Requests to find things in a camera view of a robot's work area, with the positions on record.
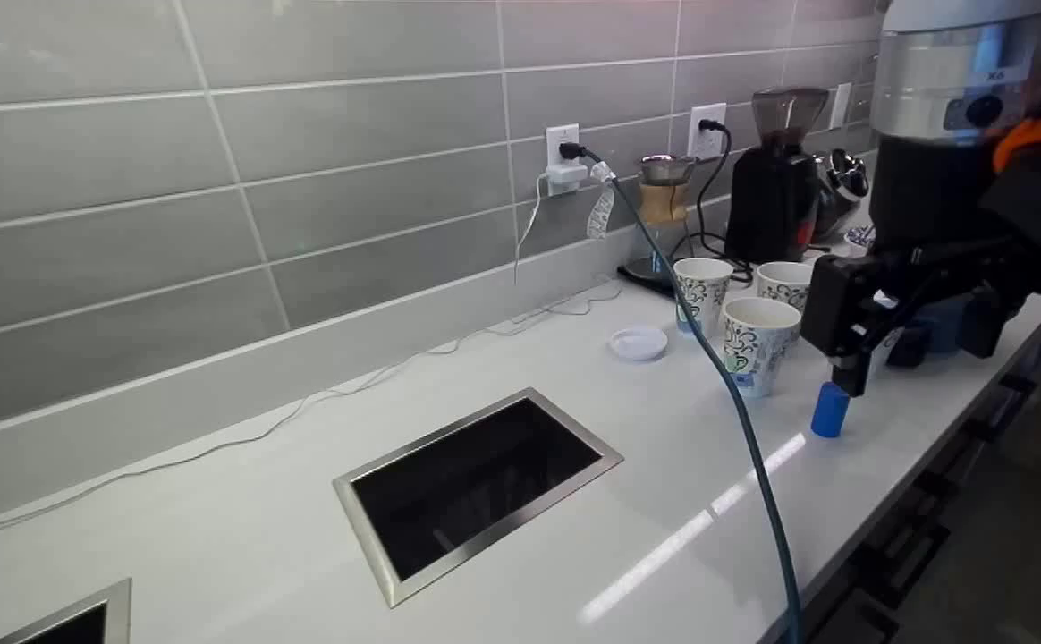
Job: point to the loose white cup lid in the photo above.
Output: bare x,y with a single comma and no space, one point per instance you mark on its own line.
639,346

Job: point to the silver kettle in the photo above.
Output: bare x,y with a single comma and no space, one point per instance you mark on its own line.
841,192

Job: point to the black coffee scale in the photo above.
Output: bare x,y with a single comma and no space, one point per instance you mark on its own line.
646,272

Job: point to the white wall outlet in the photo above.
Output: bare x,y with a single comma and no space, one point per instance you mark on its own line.
707,129
564,139

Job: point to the glass pour-over carafe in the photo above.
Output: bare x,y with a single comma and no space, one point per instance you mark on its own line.
664,192

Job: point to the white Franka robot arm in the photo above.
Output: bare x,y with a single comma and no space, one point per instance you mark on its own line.
960,74

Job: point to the dark lower cabinet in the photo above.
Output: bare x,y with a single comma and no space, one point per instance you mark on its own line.
1020,512

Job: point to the small blue cylinder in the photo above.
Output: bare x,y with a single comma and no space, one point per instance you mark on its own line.
830,412

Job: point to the black coffee grinder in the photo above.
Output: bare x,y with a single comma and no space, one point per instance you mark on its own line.
769,192

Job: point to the steel framed countertop opening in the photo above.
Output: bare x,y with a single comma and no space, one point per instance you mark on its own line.
124,604
364,496

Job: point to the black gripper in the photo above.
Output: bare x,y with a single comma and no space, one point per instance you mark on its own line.
850,290

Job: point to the patterned open paper cup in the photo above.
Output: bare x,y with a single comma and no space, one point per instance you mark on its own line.
785,285
755,342
701,290

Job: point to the white power adapter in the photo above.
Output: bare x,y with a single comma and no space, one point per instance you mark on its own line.
569,179

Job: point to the blue patterned white bowl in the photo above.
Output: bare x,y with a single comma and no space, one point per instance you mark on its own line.
857,238

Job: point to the white wall switch plate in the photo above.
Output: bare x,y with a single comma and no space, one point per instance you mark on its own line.
841,106

